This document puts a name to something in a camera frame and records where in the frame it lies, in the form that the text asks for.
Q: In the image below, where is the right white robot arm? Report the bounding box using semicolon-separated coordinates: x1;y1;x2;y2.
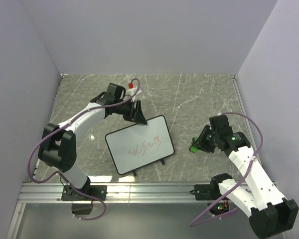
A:
189;113;299;239

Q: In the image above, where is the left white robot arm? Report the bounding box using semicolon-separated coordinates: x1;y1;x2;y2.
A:
38;78;147;200

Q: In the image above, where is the purple cable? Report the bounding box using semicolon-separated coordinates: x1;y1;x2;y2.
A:
27;78;142;221
189;112;264;228

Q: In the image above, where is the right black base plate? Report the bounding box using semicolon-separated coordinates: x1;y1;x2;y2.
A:
189;184;222;201

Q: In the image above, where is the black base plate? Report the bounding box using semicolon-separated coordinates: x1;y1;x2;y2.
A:
61;185;107;201
189;184;222;201

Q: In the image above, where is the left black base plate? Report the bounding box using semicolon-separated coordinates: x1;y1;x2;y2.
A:
61;185;107;201

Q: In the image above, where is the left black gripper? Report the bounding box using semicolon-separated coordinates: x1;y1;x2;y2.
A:
115;99;147;125

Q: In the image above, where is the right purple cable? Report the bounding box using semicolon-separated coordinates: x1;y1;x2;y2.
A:
189;112;264;228

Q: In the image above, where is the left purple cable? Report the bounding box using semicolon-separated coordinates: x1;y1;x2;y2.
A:
27;78;142;221

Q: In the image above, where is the small black-framed whiteboard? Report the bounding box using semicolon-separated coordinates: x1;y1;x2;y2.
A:
105;115;175;175

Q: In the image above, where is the green whiteboard eraser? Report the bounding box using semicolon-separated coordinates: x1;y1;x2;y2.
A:
189;137;198;153

